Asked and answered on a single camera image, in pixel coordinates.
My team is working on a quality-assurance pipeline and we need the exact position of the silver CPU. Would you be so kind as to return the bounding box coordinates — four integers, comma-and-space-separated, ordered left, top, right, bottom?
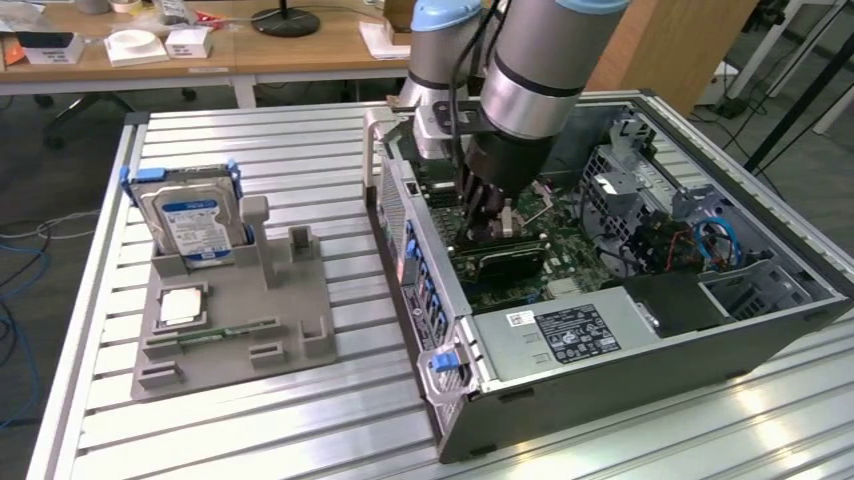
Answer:
158, 288, 206, 326

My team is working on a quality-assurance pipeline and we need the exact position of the white box black top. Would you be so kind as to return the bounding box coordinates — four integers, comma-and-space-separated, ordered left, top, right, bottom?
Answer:
14, 30, 87, 66

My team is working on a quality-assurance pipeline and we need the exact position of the silver packet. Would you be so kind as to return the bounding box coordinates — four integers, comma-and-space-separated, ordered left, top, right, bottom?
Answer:
150, 0, 202, 26

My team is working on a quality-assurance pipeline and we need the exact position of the brown cardboard box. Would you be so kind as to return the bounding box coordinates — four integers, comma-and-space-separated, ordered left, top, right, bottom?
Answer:
381, 0, 417, 36

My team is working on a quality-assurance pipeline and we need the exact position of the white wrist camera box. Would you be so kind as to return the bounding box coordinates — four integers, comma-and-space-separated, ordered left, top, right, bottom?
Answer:
413, 99, 499, 161

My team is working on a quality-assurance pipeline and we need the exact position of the white paper stack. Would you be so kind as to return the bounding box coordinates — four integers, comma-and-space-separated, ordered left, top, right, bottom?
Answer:
358, 19, 414, 61

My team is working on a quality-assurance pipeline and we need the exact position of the green motherboard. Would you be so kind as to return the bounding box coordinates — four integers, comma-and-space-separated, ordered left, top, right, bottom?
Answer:
423, 174, 622, 314

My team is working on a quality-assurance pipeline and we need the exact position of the black office chair base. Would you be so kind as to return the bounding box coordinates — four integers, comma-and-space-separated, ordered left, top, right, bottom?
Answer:
32, 89, 202, 151

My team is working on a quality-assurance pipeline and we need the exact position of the black stand pole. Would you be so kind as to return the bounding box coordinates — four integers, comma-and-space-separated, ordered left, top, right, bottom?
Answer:
744, 29, 854, 174

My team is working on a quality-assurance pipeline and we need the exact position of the black power strip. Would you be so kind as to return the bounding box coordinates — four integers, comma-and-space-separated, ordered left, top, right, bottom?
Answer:
714, 97, 753, 120

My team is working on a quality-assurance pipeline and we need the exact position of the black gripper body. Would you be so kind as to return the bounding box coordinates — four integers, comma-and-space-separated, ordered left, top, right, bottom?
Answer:
463, 132, 559, 196

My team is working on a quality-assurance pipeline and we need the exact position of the grey parts rack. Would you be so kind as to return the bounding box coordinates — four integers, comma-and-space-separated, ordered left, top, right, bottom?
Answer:
132, 194, 339, 404

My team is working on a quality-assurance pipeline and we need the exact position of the blue floor cable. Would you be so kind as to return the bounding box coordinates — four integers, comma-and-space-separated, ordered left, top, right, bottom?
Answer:
0, 244, 55, 431

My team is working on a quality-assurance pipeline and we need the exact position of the blue wire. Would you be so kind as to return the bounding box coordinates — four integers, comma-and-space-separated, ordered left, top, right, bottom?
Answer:
693, 217, 746, 271

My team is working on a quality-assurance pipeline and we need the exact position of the black round lamp base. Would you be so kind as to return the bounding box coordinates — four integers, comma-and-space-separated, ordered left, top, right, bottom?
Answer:
250, 0, 323, 39

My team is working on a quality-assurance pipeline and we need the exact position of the open dark PC case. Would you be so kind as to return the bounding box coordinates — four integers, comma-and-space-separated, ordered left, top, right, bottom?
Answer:
362, 89, 854, 464

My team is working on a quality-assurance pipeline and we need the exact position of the wooden desk white frame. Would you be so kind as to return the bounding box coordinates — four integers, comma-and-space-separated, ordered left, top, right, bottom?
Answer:
0, 0, 429, 109

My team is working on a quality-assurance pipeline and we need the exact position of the grey power supply black label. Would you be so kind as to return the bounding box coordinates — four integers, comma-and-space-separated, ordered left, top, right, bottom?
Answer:
459, 289, 662, 394

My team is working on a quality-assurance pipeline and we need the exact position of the white square holder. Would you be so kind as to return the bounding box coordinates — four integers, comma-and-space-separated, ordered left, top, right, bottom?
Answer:
103, 27, 173, 69

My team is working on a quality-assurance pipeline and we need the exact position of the small white box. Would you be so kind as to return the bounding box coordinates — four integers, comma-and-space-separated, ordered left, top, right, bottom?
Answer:
163, 27, 215, 60

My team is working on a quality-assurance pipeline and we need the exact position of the perforated metal disk bay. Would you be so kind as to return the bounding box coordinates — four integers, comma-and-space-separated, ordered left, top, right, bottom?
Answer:
579, 144, 676, 241

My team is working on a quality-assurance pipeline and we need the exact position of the wooden cabinet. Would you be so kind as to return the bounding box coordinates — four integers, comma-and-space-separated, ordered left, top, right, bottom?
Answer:
586, 0, 762, 119

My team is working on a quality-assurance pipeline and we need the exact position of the white floor cable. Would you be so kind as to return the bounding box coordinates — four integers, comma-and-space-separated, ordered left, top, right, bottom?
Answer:
0, 209, 102, 241

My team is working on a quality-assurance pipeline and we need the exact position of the metal socket cover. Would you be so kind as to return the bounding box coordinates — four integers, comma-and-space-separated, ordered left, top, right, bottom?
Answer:
526, 184, 559, 214

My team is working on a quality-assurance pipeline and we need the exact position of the hard disk blue caddy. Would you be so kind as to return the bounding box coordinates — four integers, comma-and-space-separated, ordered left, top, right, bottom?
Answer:
119, 159, 246, 266

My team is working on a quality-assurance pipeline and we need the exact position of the black and red wire bundle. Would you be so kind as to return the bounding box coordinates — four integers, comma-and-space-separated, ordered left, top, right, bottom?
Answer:
626, 209, 702, 274

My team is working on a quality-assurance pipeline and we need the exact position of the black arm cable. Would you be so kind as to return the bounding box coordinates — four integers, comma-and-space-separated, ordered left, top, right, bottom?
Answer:
446, 0, 515, 176

